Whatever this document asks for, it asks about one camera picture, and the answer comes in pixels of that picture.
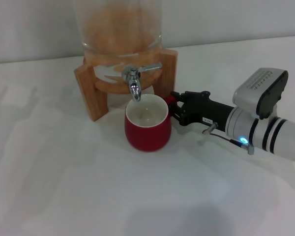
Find chrome faucet tap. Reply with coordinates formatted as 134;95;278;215
121;62;163;102

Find red cup with white inside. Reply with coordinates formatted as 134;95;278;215
124;93;175;152

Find wooden dispenser stand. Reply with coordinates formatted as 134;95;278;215
73;48;179;123

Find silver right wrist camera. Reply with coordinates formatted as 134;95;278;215
232;68;289;120

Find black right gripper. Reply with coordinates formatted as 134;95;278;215
168;90;234;131

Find clear glass dispenser jar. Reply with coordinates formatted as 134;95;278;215
72;0;163;82

